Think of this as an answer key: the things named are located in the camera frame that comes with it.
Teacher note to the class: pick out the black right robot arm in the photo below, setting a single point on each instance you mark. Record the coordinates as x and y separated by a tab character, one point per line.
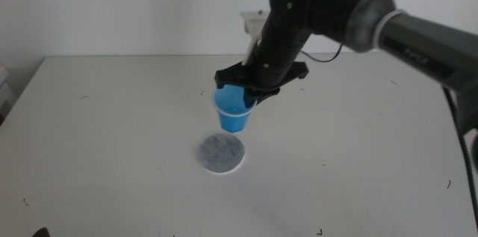
411	39

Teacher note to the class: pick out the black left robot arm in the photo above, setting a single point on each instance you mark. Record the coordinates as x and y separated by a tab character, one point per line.
41	233

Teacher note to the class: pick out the grey round cup mat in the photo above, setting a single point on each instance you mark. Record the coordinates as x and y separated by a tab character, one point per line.
220	153

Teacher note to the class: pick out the blue plastic cup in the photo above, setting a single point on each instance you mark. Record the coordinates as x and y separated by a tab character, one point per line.
232	121

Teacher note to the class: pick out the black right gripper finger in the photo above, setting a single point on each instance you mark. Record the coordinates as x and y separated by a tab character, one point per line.
266	97
249	98

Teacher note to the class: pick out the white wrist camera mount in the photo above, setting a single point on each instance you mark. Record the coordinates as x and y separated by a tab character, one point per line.
252	24

